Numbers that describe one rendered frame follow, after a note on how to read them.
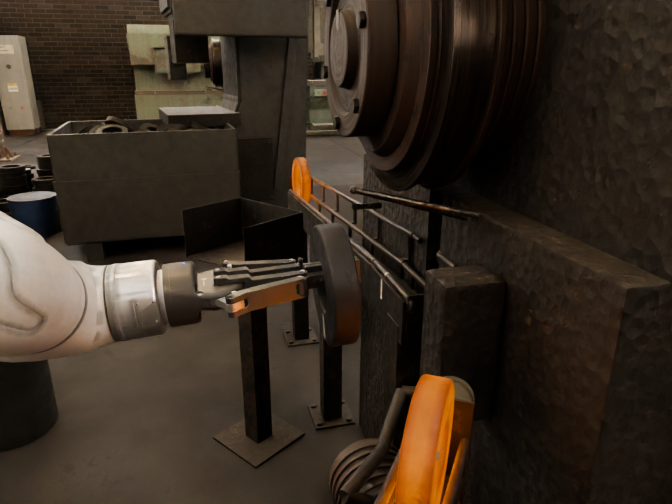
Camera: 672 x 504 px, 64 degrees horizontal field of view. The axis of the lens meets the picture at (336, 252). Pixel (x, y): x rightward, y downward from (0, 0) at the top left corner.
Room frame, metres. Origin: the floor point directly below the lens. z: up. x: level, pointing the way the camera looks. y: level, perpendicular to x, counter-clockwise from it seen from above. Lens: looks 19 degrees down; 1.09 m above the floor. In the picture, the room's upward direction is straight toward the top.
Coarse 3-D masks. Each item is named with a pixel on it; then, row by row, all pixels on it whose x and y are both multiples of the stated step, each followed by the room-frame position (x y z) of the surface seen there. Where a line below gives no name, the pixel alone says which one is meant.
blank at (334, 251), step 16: (320, 224) 0.65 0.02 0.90; (336, 224) 0.64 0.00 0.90; (320, 240) 0.61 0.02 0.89; (336, 240) 0.60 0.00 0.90; (320, 256) 0.62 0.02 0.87; (336, 256) 0.58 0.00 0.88; (352, 256) 0.58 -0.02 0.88; (336, 272) 0.57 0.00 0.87; (352, 272) 0.57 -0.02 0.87; (320, 288) 0.66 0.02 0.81; (336, 288) 0.56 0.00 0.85; (352, 288) 0.56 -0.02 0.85; (320, 304) 0.64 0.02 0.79; (336, 304) 0.55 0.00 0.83; (352, 304) 0.56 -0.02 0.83; (320, 320) 0.65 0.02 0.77; (336, 320) 0.55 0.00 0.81; (352, 320) 0.56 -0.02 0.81; (336, 336) 0.56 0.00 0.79; (352, 336) 0.57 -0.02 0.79
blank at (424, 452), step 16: (432, 384) 0.47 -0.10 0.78; (448, 384) 0.48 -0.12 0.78; (416, 400) 0.45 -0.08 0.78; (432, 400) 0.45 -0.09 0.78; (448, 400) 0.47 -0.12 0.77; (416, 416) 0.43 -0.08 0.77; (432, 416) 0.43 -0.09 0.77; (448, 416) 0.48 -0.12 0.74; (416, 432) 0.42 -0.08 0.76; (432, 432) 0.42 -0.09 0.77; (448, 432) 0.50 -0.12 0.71; (416, 448) 0.41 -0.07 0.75; (432, 448) 0.41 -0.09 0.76; (448, 448) 0.51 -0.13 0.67; (400, 464) 0.41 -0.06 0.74; (416, 464) 0.40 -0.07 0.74; (432, 464) 0.40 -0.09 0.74; (400, 480) 0.40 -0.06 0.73; (416, 480) 0.40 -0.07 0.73; (432, 480) 0.40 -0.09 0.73; (400, 496) 0.40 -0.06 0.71; (416, 496) 0.39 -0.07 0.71; (432, 496) 0.40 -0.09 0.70
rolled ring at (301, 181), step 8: (296, 160) 2.01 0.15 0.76; (304, 160) 1.99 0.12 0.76; (296, 168) 2.05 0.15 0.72; (304, 168) 1.95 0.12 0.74; (296, 176) 2.07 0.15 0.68; (304, 176) 1.94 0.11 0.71; (296, 184) 2.07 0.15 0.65; (304, 184) 1.93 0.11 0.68; (296, 192) 2.05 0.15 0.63; (304, 192) 1.93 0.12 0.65
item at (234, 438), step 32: (192, 224) 1.43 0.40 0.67; (224, 224) 1.51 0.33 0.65; (256, 224) 1.27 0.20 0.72; (288, 224) 1.35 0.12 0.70; (192, 256) 1.41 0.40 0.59; (224, 256) 1.39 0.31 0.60; (256, 256) 1.27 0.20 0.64; (288, 256) 1.35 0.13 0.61; (256, 320) 1.36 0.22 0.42; (256, 352) 1.36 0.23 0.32; (256, 384) 1.35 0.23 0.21; (256, 416) 1.35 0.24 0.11; (256, 448) 1.32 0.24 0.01
